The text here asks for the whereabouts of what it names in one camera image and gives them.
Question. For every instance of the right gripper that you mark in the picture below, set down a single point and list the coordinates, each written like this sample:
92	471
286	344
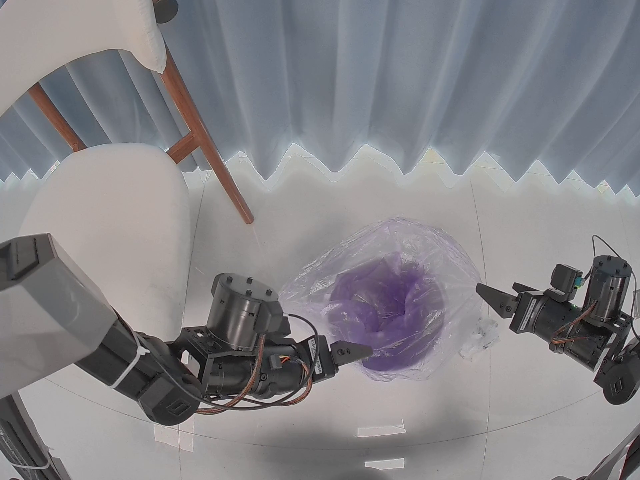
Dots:
550	315

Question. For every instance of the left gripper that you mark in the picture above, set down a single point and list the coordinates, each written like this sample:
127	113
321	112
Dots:
270	373

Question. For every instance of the purple plastic bag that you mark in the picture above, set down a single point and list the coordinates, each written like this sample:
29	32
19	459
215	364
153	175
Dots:
415	248

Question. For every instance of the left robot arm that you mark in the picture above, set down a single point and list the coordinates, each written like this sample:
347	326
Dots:
55	308

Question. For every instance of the crumpled clear plastic wrapper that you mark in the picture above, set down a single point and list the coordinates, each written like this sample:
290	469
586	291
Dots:
480	340

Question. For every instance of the pale blue curtain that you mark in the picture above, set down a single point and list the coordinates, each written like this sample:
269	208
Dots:
375	58

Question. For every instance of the white cushioned wooden chair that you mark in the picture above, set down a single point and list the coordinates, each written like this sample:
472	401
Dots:
100	203

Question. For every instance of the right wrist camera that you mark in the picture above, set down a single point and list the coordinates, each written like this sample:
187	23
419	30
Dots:
562	274

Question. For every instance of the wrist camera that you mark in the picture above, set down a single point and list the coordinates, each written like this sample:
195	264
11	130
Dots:
272	320
562	274

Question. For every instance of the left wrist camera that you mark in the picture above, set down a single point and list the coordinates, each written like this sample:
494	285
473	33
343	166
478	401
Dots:
272	320

